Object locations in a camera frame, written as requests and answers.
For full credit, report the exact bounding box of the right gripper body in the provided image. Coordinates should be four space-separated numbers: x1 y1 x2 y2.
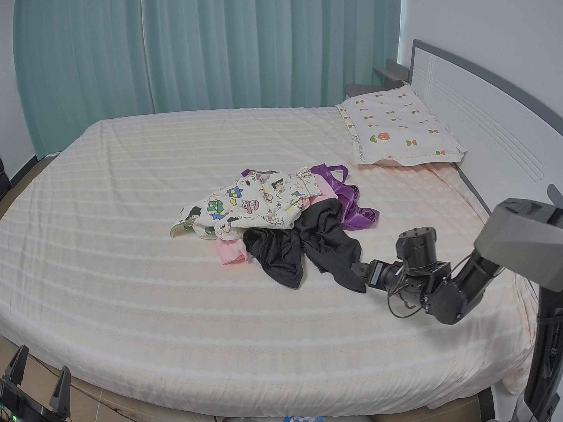
351 259 403 290

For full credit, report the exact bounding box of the bed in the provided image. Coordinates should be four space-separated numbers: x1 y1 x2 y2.
0 40 563 412

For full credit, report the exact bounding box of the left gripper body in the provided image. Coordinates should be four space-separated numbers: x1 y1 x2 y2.
0 382 73 422

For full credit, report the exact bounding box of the pink garment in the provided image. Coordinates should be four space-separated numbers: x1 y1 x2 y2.
216 178 339 267

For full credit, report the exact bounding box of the black chest of drawers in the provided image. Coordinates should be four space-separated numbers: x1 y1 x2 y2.
0 156 13 203

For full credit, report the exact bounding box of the black T-shirt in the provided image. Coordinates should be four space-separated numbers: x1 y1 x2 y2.
243 199 368 293

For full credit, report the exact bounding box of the white printed pyjama top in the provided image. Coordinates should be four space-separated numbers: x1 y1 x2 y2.
169 165 325 241

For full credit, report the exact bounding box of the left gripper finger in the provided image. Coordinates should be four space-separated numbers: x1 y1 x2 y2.
49 365 71 415
6 345 30 386

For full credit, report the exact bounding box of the grey bedside table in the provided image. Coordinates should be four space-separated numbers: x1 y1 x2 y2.
345 58 413 100

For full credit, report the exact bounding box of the white printed pillow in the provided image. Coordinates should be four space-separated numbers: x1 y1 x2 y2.
335 82 468 167

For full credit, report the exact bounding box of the purple garment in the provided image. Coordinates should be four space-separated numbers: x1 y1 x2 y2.
310 164 381 231

